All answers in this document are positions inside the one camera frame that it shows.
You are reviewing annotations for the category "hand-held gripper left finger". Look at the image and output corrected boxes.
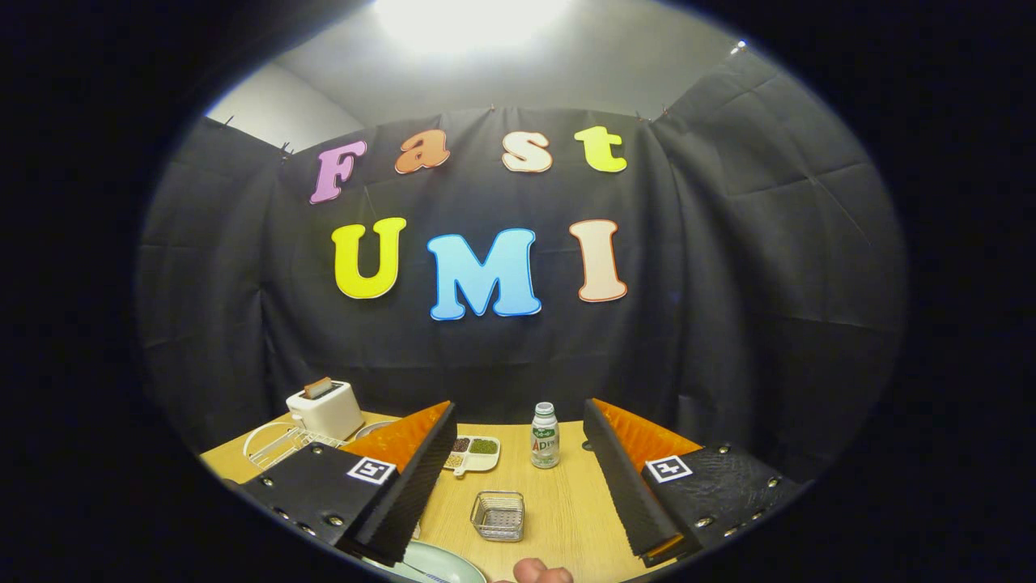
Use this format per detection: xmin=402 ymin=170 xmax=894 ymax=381
xmin=239 ymin=401 xmax=458 ymax=568

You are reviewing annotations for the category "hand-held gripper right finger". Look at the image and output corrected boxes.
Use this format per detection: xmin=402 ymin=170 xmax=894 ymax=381
xmin=583 ymin=399 xmax=810 ymax=568

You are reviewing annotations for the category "pale green plate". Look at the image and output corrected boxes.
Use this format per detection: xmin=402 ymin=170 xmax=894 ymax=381
xmin=363 ymin=541 xmax=488 ymax=583

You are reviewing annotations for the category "small metal wire basket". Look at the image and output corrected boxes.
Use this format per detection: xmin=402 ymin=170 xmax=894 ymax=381
xmin=470 ymin=490 xmax=526 ymax=543

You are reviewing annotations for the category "white wire dish rack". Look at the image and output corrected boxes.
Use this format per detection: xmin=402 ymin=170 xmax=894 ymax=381
xmin=243 ymin=421 xmax=349 ymax=472

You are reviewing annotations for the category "white divided tray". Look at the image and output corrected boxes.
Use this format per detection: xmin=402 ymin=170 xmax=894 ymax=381
xmin=441 ymin=435 xmax=501 ymax=478

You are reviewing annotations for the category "white green label bottle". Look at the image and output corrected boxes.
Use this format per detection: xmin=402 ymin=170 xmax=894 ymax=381
xmin=530 ymin=402 xmax=561 ymax=470

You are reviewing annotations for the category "white toaster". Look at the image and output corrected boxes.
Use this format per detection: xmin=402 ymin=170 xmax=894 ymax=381
xmin=286 ymin=381 xmax=366 ymax=441

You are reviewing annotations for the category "black backdrop cloth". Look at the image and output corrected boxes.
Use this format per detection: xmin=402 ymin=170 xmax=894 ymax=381
xmin=138 ymin=49 xmax=907 ymax=487

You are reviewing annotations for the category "bright ceiling light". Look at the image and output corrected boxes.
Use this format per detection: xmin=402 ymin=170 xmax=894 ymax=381
xmin=372 ymin=0 xmax=575 ymax=53

